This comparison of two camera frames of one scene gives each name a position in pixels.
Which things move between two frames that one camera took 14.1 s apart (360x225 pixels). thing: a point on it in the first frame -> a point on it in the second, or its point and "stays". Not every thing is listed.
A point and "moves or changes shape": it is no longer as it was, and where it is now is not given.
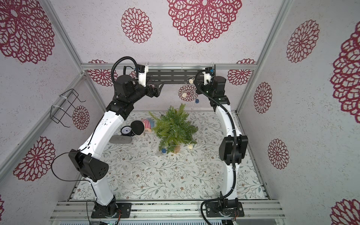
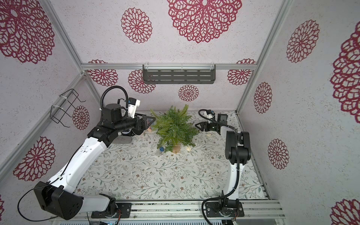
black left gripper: [156, 91] -> [144, 125]
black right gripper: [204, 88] -> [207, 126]
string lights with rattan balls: [191, 81] moves or changes shape
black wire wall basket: [56, 114] stays
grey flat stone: [121, 139] stays
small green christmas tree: [173, 129] stays
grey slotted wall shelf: [174, 73] stays
